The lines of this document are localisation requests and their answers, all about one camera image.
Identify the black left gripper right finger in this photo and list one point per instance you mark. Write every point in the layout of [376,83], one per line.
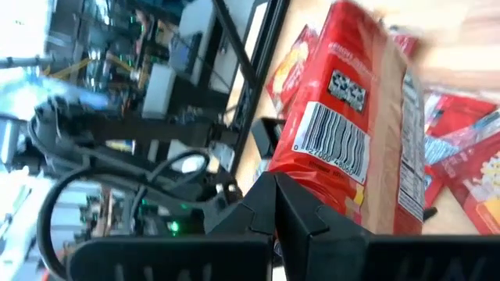
[351,257]

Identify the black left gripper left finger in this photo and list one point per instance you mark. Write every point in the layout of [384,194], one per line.
[218,253]

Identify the red popcorn bag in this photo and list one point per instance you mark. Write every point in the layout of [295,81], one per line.
[332,97]
[291,70]
[476,187]
[441,148]
[457,115]

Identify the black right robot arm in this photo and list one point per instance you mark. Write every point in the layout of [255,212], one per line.
[58,132]

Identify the black aluminium table frame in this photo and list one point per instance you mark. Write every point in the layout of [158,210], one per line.
[256,80]

